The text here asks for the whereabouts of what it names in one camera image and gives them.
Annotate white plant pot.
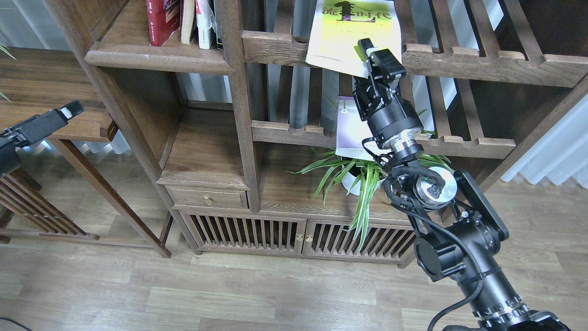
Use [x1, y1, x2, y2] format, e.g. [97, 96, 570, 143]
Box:
[340, 165, 384, 199]

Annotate white curtain right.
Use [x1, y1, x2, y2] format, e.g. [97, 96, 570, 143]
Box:
[501, 96, 588, 189]

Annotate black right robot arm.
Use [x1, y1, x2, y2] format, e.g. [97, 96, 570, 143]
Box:
[353, 38, 568, 331]

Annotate dark wooden bookshelf cabinet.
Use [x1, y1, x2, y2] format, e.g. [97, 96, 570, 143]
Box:
[45, 0, 587, 268]

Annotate red cover book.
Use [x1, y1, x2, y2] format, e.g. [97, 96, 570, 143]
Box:
[146, 0, 181, 46]

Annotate slatted wooden rack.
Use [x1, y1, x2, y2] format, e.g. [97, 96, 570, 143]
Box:
[0, 168, 100, 244]

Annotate white curtain behind shelf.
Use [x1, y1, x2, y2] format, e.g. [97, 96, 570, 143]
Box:
[177, 0, 501, 134]

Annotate white red upright book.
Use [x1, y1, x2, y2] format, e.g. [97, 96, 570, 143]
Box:
[195, 0, 215, 50]

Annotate yellow green cover book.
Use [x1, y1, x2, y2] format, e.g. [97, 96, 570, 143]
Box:
[306, 0, 402, 78]

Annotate tan upright book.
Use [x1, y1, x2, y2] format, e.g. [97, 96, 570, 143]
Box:
[180, 0, 197, 45]

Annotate dark upright book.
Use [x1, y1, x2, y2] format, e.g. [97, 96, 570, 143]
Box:
[212, 0, 223, 50]

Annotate brown wooden side table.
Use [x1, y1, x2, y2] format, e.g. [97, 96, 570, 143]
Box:
[1, 47, 173, 258]

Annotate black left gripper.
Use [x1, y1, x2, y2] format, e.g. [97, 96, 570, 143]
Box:
[0, 100, 85, 177]

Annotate pale purple cover book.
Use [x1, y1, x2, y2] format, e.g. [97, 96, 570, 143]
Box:
[335, 97, 374, 161]

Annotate spider plant green leaves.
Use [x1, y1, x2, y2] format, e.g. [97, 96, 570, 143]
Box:
[288, 97, 460, 251]

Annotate black floor cable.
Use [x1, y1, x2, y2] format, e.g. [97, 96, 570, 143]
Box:
[0, 317, 30, 331]

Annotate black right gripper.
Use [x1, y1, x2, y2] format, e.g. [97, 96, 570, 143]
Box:
[353, 38, 424, 152]

